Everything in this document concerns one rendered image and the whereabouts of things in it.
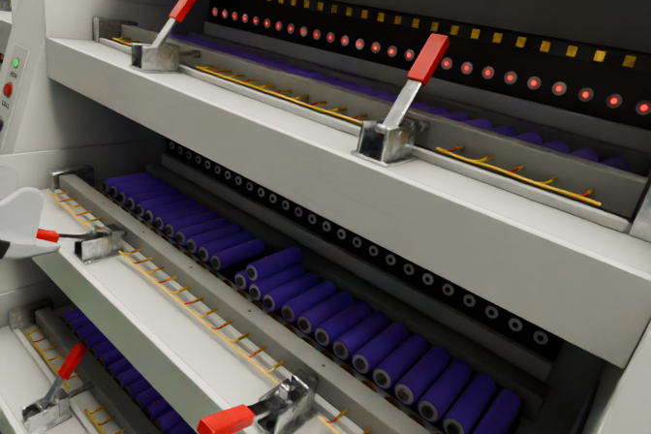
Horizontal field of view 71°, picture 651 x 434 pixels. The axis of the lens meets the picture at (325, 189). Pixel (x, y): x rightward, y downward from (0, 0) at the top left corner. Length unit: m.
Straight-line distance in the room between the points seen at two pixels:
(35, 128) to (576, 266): 0.58
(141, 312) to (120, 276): 0.06
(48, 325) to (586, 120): 0.64
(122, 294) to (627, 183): 0.40
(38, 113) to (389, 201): 0.48
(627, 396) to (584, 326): 0.03
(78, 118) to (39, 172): 0.08
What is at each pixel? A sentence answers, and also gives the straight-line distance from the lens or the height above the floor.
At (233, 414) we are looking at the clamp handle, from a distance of 0.31.
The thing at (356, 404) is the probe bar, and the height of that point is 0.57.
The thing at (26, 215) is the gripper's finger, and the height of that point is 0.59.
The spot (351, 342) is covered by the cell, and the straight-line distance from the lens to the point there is 0.40.
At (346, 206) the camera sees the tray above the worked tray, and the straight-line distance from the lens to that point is 0.29.
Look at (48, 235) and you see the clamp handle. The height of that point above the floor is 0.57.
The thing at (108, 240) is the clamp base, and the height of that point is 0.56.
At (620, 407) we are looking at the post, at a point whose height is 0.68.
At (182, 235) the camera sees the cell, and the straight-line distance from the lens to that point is 0.53.
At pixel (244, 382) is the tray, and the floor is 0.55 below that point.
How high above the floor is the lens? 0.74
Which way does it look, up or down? 7 degrees down
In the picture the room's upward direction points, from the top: 20 degrees clockwise
